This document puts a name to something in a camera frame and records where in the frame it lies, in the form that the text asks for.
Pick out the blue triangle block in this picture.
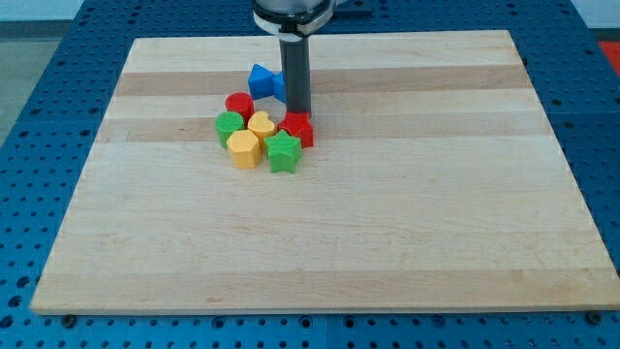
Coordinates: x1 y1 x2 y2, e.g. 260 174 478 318
247 64 275 100

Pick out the red cylinder block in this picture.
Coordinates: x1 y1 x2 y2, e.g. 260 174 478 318
225 92 255 124

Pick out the yellow heart block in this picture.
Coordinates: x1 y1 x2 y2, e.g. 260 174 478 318
247 111 276 148

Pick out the red star block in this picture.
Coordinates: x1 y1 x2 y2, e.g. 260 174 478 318
277 111 314 148

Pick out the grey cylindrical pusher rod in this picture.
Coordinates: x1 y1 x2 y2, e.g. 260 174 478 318
278 33 311 112

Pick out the wooden board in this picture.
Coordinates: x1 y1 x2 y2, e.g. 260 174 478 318
31 30 619 315

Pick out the blue block behind rod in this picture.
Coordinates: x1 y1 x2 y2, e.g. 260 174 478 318
272 72 287 103

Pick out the green cylinder block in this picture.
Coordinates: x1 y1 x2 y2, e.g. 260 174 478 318
214 111 245 149

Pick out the yellow pentagon block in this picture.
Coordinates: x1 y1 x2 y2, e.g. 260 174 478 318
227 130 262 170

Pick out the green star block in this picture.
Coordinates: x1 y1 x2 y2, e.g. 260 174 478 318
264 130 302 173

